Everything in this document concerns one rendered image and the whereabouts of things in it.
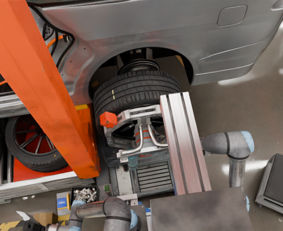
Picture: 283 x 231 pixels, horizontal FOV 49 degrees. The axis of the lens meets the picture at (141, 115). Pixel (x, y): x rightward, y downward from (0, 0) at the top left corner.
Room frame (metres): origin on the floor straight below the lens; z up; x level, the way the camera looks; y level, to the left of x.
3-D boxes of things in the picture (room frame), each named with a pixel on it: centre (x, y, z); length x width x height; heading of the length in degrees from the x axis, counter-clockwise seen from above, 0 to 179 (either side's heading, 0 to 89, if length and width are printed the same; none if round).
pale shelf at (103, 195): (0.57, 0.48, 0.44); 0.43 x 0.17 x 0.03; 96
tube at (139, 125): (0.81, 0.08, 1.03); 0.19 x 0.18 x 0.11; 6
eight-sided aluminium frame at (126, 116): (0.94, -0.01, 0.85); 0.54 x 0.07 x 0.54; 96
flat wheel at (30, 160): (1.19, 0.83, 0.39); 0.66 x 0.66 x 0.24
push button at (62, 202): (0.55, 0.65, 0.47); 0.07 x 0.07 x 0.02; 6
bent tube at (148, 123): (0.83, -0.12, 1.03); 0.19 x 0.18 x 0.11; 6
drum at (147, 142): (0.87, -0.02, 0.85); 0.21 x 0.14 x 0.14; 6
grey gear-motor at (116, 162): (1.09, 0.27, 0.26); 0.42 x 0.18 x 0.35; 6
